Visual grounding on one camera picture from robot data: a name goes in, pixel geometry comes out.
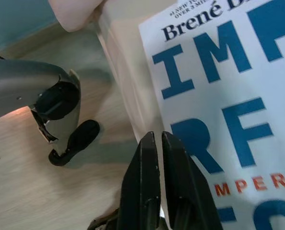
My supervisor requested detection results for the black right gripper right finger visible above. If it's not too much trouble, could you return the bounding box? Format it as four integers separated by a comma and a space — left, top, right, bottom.
161, 131, 224, 230

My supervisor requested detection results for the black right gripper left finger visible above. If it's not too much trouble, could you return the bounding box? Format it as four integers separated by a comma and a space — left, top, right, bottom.
119, 130, 162, 230

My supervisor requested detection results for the white book with blue letters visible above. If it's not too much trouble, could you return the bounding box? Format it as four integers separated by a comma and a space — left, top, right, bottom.
138, 0, 285, 230

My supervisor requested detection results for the pink patterned pillow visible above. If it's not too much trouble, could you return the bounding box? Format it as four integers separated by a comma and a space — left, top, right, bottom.
47, 0, 107, 32

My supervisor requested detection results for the silver robot right leg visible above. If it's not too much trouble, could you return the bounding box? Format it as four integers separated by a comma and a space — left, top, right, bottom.
0, 59, 100, 166

